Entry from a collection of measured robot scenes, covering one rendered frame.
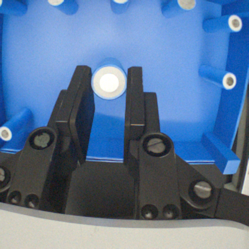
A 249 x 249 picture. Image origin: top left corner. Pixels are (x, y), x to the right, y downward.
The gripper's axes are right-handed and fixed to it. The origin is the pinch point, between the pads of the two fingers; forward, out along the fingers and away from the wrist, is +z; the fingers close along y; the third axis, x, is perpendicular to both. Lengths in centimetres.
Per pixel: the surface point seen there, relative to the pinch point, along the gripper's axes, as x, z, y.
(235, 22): 1.8, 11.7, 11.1
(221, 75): -3.5, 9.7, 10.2
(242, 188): -58, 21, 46
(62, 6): 2.1, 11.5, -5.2
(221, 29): 0.2, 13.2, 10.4
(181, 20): -0.8, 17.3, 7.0
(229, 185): -72, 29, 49
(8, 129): -7.9, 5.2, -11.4
